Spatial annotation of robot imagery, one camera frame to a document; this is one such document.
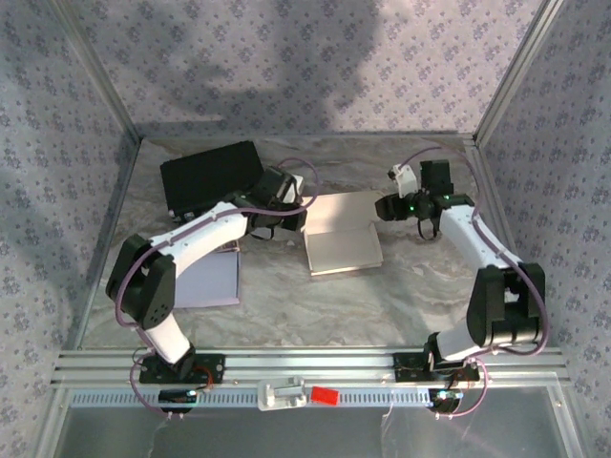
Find beige paper box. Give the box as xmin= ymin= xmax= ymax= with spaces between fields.
xmin=300 ymin=190 xmax=386 ymax=278

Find lavender paper box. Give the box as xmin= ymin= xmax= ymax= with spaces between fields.
xmin=174 ymin=240 xmax=242 ymax=309

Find black ribbed carrying case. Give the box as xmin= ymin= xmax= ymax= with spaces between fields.
xmin=159 ymin=140 xmax=268 ymax=223

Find red plastic block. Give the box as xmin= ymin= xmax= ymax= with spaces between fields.
xmin=310 ymin=386 xmax=341 ymax=406

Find black controller module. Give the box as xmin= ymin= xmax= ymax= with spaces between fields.
xmin=428 ymin=388 xmax=464 ymax=414
xmin=159 ymin=388 xmax=198 ymax=414

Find grey metal panel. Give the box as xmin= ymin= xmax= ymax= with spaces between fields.
xmin=35 ymin=385 xmax=588 ymax=458

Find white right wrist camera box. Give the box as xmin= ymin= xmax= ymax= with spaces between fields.
xmin=389 ymin=164 xmax=422 ymax=198

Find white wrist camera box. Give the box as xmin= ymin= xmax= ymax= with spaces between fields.
xmin=284 ymin=174 xmax=307 ymax=205
xmin=389 ymin=164 xmax=422 ymax=198

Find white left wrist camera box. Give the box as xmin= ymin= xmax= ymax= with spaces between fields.
xmin=284 ymin=174 xmax=307 ymax=205

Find aluminium side rail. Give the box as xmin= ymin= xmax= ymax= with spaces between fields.
xmin=59 ymin=135 xmax=146 ymax=352
xmin=465 ymin=135 xmax=548 ymax=349

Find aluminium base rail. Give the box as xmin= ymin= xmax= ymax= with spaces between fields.
xmin=51 ymin=347 xmax=572 ymax=385

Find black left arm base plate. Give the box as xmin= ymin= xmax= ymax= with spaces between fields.
xmin=138 ymin=353 xmax=226 ymax=385

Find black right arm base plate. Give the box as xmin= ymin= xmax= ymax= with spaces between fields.
xmin=393 ymin=352 xmax=481 ymax=383

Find aluminium frame post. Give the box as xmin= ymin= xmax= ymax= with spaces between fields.
xmin=50 ymin=0 xmax=145 ymax=142
xmin=472 ymin=0 xmax=572 ymax=147

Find white plastic bracket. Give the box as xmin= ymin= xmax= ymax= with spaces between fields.
xmin=256 ymin=376 xmax=307 ymax=411

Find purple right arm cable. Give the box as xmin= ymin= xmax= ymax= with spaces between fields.
xmin=398 ymin=146 xmax=550 ymax=421

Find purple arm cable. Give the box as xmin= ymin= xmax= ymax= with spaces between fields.
xmin=398 ymin=146 xmax=550 ymax=421
xmin=116 ymin=156 xmax=321 ymax=421

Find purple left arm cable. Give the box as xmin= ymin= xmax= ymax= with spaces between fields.
xmin=116 ymin=156 xmax=321 ymax=421

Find grey slotted cable duct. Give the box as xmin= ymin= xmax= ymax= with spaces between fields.
xmin=69 ymin=386 xmax=433 ymax=409

